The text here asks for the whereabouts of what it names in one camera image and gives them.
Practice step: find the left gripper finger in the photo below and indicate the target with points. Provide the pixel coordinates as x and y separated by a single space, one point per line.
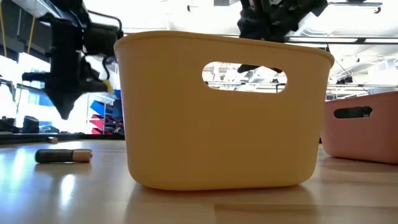
59 99
70 99

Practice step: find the yellow plastic bin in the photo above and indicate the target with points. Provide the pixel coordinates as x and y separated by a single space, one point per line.
186 140

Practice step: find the black rounded bag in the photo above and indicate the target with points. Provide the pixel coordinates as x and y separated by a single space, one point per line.
30 124

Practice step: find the red and blue shelf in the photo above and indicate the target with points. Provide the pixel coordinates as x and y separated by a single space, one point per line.
104 118

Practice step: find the black ceiling spotlight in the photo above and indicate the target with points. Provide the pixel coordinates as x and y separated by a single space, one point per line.
344 81

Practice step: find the long ceiling light bar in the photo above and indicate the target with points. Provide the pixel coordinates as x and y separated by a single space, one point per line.
342 40

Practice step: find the orange plastic bin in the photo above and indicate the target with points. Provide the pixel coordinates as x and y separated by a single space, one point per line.
357 140

